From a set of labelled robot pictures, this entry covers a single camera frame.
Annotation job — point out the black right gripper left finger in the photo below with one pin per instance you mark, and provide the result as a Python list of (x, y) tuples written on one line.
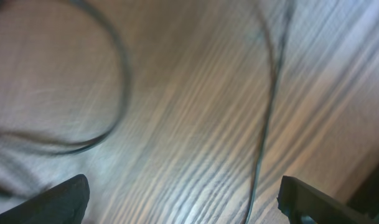
[(65, 203)]

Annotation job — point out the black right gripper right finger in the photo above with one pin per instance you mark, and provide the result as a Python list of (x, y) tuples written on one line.
[(297, 200)]

